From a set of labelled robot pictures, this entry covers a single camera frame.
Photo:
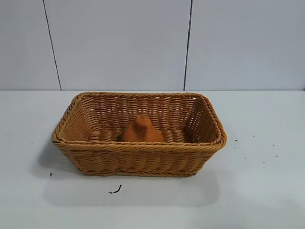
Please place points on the woven wicker basket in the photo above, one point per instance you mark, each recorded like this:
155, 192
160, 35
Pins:
143, 157

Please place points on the soft orange fruit toy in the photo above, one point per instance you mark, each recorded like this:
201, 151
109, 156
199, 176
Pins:
140, 133

